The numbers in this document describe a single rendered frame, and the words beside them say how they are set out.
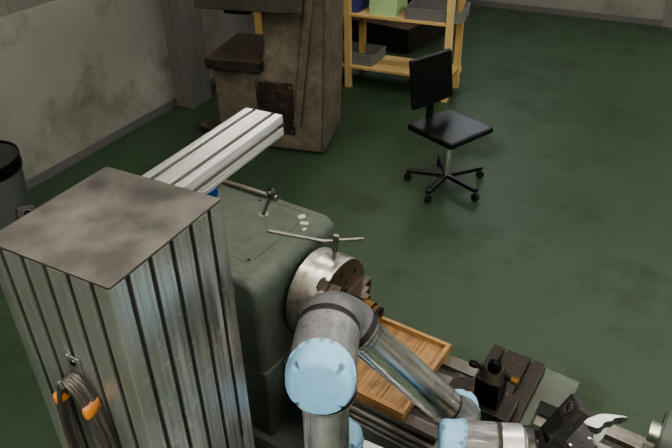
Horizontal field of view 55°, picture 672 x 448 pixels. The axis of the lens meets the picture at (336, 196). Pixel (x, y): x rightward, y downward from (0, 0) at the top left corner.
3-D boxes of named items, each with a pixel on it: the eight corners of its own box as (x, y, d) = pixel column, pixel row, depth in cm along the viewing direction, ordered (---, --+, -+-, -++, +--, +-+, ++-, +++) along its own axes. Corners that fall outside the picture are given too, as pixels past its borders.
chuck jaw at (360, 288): (338, 287, 226) (356, 267, 234) (339, 297, 229) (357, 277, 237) (365, 298, 221) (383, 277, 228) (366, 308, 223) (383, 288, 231)
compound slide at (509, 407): (441, 403, 199) (443, 392, 196) (455, 382, 206) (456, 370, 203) (505, 433, 189) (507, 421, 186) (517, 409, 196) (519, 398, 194)
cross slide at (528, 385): (438, 442, 192) (439, 432, 190) (492, 352, 223) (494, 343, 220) (496, 471, 184) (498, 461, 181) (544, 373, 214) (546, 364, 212)
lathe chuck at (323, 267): (291, 350, 222) (296, 270, 209) (340, 311, 246) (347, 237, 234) (312, 360, 217) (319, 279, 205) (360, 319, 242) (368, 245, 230)
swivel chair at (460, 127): (492, 173, 512) (506, 53, 460) (475, 213, 463) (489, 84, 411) (415, 160, 533) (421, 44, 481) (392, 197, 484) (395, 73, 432)
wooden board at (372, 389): (325, 383, 220) (324, 375, 218) (378, 321, 246) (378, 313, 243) (403, 422, 206) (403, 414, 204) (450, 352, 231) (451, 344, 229)
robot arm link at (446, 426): (437, 437, 124) (439, 407, 120) (495, 441, 123) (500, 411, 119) (437, 473, 118) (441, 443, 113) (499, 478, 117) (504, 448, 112)
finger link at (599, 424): (609, 427, 125) (576, 445, 121) (614, 403, 123) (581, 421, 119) (623, 438, 123) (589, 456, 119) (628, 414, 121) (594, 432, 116)
